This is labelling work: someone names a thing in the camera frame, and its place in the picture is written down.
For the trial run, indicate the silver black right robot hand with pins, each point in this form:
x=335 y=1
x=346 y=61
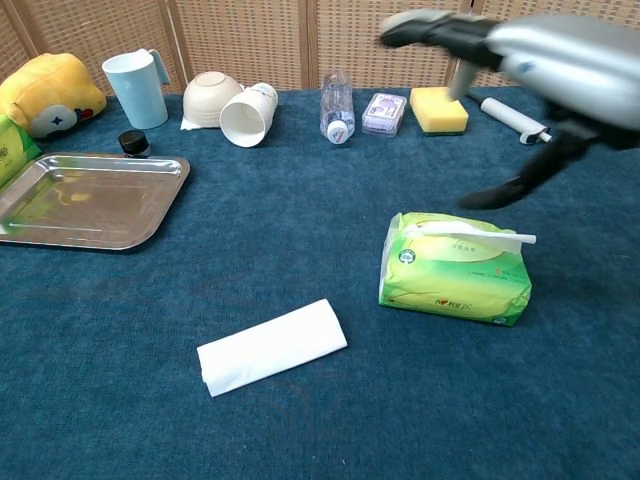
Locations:
x=575 y=65

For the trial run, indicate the white tissue sheet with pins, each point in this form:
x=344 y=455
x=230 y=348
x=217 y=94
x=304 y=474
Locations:
x=450 y=229
x=275 y=345

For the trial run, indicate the yellow green sponge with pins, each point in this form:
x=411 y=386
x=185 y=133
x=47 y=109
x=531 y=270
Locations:
x=439 y=112

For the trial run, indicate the clear purple plastic box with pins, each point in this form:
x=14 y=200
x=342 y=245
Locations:
x=384 y=114

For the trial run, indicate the clear plastic water bottle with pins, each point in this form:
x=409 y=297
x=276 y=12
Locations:
x=337 y=105

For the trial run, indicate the green soft tissue pack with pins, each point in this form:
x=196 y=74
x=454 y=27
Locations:
x=450 y=285

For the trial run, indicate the wooden rattan folding screen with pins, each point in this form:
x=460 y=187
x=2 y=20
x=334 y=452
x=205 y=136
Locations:
x=250 y=40

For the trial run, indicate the white paper cup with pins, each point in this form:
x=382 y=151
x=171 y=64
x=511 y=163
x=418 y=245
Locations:
x=247 y=117

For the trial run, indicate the beige bowl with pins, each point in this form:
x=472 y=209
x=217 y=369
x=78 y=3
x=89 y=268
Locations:
x=205 y=97

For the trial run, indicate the light blue mug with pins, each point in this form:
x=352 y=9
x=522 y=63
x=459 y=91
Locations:
x=137 y=92

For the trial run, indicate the small black jar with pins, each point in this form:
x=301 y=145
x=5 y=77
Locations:
x=133 y=143

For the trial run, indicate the blue table cloth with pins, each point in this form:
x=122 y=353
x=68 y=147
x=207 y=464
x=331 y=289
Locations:
x=150 y=310

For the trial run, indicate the stainless steel tray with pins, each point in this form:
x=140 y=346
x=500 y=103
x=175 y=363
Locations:
x=90 y=200

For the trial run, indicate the yellow plush toy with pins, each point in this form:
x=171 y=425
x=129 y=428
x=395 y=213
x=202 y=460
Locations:
x=47 y=85

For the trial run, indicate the green packet with white print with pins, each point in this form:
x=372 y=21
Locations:
x=12 y=147

